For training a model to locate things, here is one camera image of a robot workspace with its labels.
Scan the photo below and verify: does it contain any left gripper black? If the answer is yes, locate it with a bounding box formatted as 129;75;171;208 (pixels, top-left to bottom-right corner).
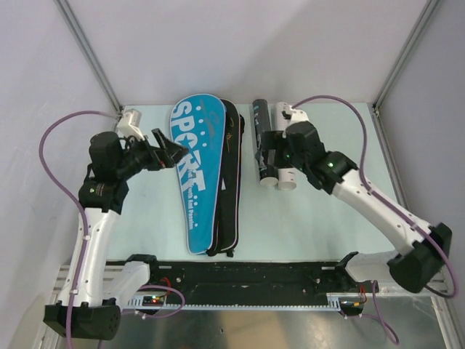
116;129;187;180

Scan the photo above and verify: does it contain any black shuttlecock tube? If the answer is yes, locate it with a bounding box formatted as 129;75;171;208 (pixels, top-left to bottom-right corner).
252;99;278;188

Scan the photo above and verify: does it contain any blue racket bag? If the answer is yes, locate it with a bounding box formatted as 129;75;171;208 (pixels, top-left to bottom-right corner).
169;94;226;254

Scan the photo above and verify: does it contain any white shuttlecock tube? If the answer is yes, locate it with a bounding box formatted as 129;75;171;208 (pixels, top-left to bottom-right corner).
274;102;297;191

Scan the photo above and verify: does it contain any black racket bag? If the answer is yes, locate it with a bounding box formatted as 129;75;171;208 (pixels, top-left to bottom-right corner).
206;99;245;257

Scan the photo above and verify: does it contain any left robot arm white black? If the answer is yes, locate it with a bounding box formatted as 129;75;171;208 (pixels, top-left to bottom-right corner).
43;129;188;340

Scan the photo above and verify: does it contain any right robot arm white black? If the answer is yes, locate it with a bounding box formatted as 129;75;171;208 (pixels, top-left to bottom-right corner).
256;121;452;293

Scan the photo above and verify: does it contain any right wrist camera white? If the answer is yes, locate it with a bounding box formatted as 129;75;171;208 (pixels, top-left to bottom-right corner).
281;105;309;127

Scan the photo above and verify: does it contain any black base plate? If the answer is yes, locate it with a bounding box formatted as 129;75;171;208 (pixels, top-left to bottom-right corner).
147;261;373;308

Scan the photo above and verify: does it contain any left circuit board with wires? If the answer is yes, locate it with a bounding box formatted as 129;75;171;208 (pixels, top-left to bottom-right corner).
139;288;171;307

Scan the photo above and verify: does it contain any circuit board with wires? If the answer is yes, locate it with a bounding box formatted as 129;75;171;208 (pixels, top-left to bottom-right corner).
339;284;368;318
139;288;171;307

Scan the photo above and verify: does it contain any aluminium frame rail front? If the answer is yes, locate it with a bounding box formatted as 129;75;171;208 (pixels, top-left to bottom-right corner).
52;265;446;313

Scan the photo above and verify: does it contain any right circuit board with wires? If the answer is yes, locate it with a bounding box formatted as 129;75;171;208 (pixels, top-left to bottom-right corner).
339;284;368;318

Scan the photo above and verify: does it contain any left frame post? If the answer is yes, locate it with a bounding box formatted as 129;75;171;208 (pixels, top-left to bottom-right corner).
54;0;123;113

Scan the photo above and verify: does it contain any frame post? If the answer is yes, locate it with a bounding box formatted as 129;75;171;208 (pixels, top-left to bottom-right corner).
54;0;123;113
372;0;443;113

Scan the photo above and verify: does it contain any right frame post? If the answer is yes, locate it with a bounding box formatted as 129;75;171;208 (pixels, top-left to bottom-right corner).
372;0;443;113

